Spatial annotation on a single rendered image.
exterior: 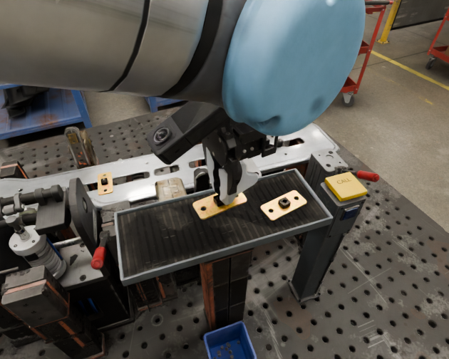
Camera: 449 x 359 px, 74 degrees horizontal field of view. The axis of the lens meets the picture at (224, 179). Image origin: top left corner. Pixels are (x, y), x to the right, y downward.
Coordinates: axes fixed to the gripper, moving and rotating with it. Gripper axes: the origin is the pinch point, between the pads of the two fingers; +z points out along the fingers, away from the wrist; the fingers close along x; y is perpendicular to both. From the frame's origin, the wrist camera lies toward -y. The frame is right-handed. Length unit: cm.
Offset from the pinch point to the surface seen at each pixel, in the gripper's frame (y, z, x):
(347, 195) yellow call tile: 24.6, 7.1, -5.7
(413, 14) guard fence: 435, 94, 252
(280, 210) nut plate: 10.9, 6.8, -2.9
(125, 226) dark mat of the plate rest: -14.9, 7.2, 7.2
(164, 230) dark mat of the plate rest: -9.3, 7.1, 3.1
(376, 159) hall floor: 180, 123, 75
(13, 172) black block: -39, 24, 56
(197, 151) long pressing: 11.8, 23.1, 38.5
